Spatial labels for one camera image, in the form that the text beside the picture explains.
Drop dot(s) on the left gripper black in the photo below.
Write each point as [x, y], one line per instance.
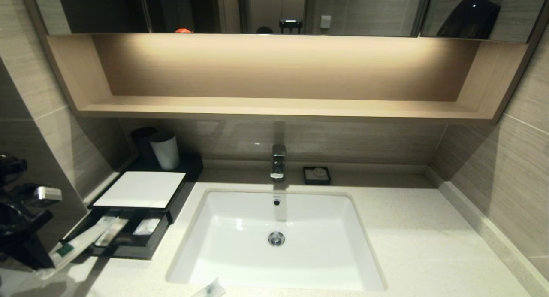
[21, 226]

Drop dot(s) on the small clear toiletry packet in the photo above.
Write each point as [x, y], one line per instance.
[81, 243]
[210, 289]

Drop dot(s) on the long clear toothbrush packet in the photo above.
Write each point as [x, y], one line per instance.
[113, 232]

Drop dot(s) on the black amenity box drawer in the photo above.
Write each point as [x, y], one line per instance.
[128, 252]

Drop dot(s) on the grey plastic cup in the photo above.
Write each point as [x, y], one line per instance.
[165, 153]

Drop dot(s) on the black amenity box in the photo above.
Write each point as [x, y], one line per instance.
[141, 189]

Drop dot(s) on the small white wrapped packet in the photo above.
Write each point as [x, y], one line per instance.
[147, 227]

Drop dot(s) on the black cylindrical cup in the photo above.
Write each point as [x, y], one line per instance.
[139, 142]

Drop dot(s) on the chrome sink drain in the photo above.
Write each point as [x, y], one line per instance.
[276, 238]

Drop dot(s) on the white sink basin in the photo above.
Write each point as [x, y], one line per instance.
[279, 265]

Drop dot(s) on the mirror cabinet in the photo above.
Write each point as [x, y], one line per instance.
[107, 9]

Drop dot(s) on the chrome faucet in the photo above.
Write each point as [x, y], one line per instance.
[278, 162]

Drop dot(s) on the black soap dish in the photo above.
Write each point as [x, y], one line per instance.
[306, 177]

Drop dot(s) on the round beige soap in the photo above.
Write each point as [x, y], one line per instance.
[319, 172]

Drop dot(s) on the glossy black dome object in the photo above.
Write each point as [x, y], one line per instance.
[469, 19]

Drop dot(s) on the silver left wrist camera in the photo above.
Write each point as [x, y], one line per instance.
[48, 195]

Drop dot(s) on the light wooden wall shelf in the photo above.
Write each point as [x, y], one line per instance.
[279, 108]

